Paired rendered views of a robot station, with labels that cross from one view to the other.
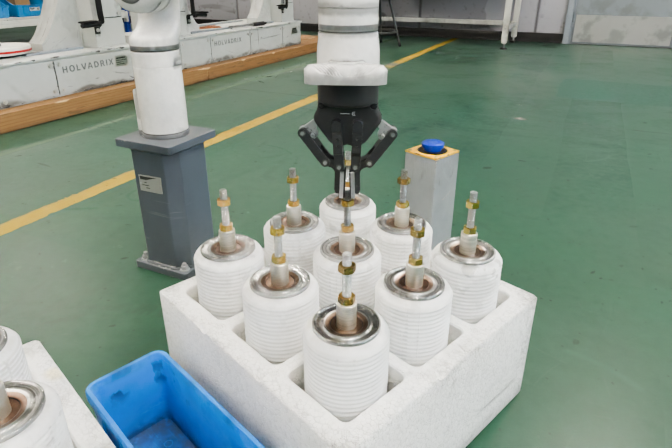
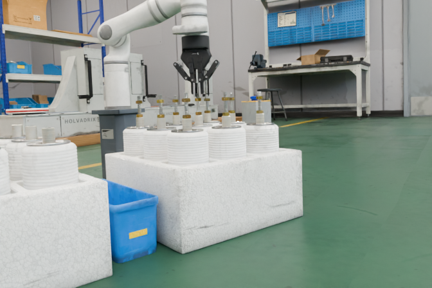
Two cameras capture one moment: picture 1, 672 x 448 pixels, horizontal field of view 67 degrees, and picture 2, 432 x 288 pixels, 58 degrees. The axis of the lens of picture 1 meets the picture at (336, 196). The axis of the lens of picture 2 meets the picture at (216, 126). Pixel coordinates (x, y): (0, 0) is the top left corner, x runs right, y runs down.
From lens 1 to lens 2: 55 cm
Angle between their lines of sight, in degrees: 20
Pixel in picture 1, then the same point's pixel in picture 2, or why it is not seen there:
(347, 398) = (185, 159)
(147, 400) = not seen: hidden behind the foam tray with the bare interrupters
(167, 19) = (123, 49)
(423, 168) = (250, 108)
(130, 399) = not seen: hidden behind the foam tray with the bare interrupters
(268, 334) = (153, 148)
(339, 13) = (188, 7)
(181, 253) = not seen: hidden behind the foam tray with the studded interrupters
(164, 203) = (114, 144)
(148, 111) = (110, 94)
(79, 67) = (74, 121)
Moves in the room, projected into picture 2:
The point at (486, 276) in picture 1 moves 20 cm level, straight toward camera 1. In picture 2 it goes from (267, 130) to (238, 138)
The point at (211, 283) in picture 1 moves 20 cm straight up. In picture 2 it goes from (130, 140) to (126, 65)
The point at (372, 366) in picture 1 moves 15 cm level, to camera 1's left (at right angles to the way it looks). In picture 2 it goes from (197, 143) to (130, 144)
